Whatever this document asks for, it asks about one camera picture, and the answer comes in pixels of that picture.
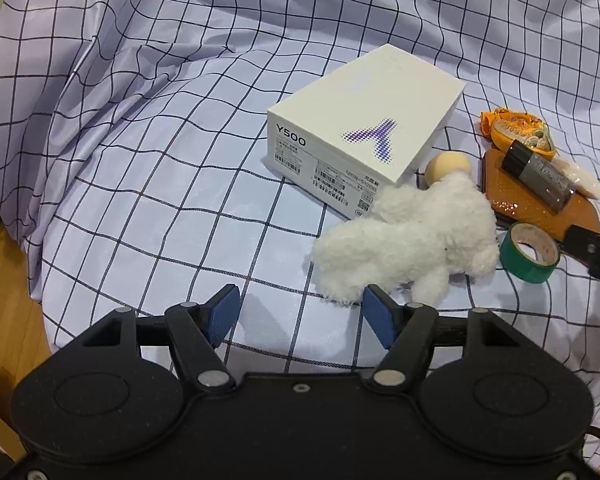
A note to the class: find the white fluffy plush toy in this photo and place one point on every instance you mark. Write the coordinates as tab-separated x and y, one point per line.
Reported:
410	230

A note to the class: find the green tape roll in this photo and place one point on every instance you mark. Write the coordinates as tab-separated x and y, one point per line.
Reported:
515	260

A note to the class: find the orange plush toy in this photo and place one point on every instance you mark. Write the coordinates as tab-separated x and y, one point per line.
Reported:
515	127

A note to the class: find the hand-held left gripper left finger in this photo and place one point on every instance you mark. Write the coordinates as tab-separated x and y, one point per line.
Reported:
222	315

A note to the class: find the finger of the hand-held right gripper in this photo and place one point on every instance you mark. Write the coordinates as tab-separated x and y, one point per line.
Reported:
597	255

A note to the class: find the brown leather case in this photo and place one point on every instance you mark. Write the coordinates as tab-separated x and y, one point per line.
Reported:
525	205

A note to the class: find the grey cylindrical bottle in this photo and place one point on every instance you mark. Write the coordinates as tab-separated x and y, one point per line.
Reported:
542	176

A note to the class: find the checked white bed sheet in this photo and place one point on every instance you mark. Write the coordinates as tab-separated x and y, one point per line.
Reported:
155	160

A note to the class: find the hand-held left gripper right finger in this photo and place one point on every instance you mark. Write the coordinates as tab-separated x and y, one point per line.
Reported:
380	317

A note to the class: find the white cardboard box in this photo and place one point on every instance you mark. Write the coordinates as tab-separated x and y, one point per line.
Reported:
360	105

